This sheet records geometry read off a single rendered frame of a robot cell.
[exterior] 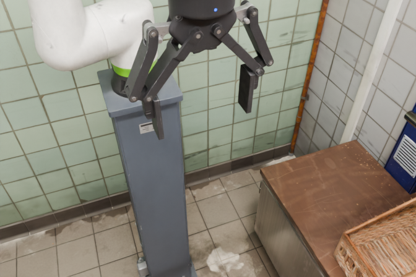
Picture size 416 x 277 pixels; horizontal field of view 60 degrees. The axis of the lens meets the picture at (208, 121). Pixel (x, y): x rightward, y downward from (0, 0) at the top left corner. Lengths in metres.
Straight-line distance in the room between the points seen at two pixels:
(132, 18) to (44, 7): 0.20
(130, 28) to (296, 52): 1.25
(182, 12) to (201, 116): 1.58
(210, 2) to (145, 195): 0.97
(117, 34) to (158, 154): 0.42
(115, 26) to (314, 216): 1.05
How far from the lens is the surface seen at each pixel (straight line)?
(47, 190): 2.10
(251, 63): 0.49
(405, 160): 1.70
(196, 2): 0.39
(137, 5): 0.92
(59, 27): 0.84
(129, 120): 1.02
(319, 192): 1.61
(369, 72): 1.74
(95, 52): 0.89
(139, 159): 1.14
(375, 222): 1.40
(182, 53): 0.43
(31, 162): 1.95
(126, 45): 0.92
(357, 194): 1.66
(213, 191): 2.27
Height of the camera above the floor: 1.81
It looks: 42 degrees down
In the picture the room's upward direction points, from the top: straight up
